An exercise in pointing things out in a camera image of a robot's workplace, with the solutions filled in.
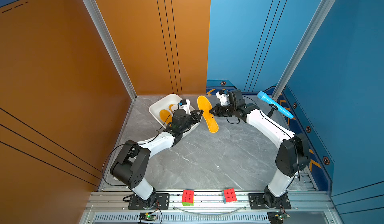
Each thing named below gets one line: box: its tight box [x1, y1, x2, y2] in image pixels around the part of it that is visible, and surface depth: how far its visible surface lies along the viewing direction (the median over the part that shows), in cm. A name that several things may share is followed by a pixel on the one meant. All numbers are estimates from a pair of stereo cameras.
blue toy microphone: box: [257, 91, 294, 119], surface depth 88 cm
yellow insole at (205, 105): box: [197, 95, 219, 134], surface depth 86 cm
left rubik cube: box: [182, 189, 195, 206], surface depth 72 cm
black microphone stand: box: [267, 104, 278, 118], surface depth 89 cm
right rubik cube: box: [222, 188, 238, 204], surface depth 72 cm
